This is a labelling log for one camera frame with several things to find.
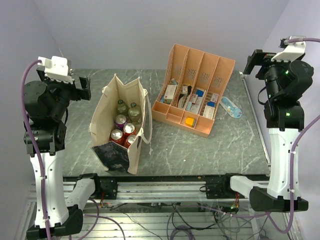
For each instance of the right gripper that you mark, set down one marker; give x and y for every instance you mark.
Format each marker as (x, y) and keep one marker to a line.
(259, 58)

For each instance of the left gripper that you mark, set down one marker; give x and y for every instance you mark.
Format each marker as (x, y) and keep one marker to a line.
(78, 93)

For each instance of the purple soda can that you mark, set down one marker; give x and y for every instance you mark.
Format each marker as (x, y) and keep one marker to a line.
(120, 121)

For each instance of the red soda can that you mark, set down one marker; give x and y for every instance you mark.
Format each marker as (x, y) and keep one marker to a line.
(117, 136)
(129, 129)
(129, 141)

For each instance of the clear bottle green cap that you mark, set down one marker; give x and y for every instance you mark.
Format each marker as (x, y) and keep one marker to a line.
(135, 113)

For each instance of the cream canvas tote bag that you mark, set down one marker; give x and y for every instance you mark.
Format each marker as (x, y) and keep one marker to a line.
(113, 156)

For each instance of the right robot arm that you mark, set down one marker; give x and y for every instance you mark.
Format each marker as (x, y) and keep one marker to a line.
(285, 83)

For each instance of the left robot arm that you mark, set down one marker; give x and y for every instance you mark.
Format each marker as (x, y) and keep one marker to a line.
(46, 103)

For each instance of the blue toothbrush blister pack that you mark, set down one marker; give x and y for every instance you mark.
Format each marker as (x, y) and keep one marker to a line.
(231, 108)

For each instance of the blue box in organizer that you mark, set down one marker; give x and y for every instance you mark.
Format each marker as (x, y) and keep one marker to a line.
(200, 93)

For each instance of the orange plastic desk organizer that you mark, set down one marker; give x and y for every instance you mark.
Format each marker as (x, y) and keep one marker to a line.
(194, 85)

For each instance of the white box right slot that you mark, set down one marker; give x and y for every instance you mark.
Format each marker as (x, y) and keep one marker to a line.
(209, 112)

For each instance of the white red medicine box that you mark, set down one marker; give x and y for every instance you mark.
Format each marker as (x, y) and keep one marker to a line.
(169, 93)

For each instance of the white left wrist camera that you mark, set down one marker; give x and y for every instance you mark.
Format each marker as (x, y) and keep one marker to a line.
(57, 69)

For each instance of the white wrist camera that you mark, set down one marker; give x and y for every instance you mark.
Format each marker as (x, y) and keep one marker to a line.
(57, 69)
(294, 47)

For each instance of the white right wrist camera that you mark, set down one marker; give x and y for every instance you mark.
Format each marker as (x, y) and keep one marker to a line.
(294, 47)

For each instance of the aluminium mounting rail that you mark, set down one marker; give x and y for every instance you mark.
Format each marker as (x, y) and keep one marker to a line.
(116, 192)

